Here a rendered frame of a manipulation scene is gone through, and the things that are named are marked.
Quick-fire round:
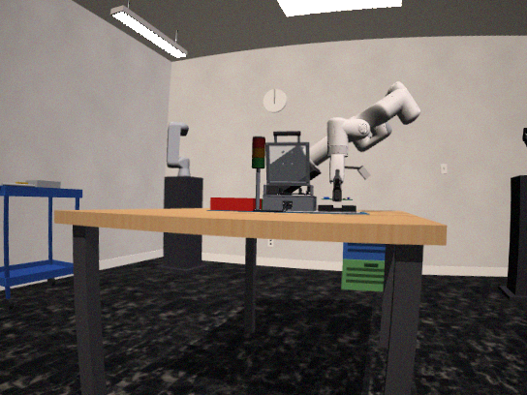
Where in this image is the red open bin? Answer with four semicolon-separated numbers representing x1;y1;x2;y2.
210;197;256;211

